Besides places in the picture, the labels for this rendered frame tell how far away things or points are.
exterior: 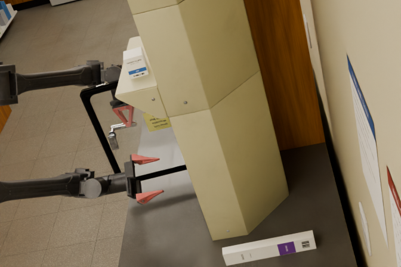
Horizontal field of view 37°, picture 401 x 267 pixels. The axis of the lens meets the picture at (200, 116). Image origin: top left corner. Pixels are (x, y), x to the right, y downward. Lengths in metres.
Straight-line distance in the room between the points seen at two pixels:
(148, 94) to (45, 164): 2.80
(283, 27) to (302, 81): 0.20
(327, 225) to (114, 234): 1.86
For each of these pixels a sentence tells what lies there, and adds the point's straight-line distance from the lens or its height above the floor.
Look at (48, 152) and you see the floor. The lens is 4.37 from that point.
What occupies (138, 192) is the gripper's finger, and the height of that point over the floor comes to 1.15.
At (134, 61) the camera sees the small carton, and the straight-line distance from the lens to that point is 1.54.
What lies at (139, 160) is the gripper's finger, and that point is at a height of 1.23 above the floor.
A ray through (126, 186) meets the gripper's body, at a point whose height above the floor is 1.19.
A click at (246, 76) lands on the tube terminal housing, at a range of 1.60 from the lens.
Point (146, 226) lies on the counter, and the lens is 1.97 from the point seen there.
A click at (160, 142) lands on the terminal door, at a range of 1.97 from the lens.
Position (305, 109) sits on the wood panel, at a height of 1.09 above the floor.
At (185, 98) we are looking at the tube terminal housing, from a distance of 1.51.
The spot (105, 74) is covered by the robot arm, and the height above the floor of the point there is 1.40.
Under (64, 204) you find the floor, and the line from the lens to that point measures 3.82.
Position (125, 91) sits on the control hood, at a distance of 1.52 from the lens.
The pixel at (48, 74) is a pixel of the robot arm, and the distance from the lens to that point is 1.80.
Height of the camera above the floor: 2.23
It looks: 33 degrees down
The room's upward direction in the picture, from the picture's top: 18 degrees counter-clockwise
